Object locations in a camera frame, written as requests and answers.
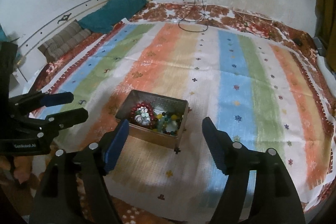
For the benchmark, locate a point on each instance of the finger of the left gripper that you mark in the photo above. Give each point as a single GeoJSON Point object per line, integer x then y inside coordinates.
{"type": "Point", "coordinates": [58, 121]}
{"type": "Point", "coordinates": [44, 99]}

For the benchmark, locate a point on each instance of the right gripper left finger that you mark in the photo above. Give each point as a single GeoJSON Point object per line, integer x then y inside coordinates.
{"type": "Point", "coordinates": [57, 199]}

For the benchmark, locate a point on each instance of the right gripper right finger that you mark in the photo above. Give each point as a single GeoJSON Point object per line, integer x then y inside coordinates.
{"type": "Point", "coordinates": [275, 199]}

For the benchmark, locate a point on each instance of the green jade bangle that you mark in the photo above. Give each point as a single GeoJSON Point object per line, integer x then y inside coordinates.
{"type": "Point", "coordinates": [168, 126]}

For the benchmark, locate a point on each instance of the person's left hand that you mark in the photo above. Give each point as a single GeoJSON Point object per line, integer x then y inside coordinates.
{"type": "Point", "coordinates": [22, 167]}

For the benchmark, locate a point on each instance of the white headboard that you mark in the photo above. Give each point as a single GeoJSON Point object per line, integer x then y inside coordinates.
{"type": "Point", "coordinates": [30, 58]}

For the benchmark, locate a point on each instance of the striped brown cushion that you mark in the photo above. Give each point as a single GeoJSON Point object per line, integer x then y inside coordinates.
{"type": "Point", "coordinates": [64, 41]}

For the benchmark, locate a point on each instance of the striped colourful cloth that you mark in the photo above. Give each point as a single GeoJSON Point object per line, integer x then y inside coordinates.
{"type": "Point", "coordinates": [196, 98]}

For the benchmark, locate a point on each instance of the silver metal tin box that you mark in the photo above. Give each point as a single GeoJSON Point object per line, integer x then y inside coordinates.
{"type": "Point", "coordinates": [143, 110]}

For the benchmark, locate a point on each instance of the teal pillow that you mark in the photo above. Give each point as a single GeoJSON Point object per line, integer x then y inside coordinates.
{"type": "Point", "coordinates": [103, 20]}

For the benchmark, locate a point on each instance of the small black object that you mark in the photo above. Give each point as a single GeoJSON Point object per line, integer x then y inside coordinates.
{"type": "Point", "coordinates": [298, 42]}

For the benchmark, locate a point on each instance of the mustard brown jacket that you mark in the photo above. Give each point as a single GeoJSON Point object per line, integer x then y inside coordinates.
{"type": "Point", "coordinates": [325, 29]}

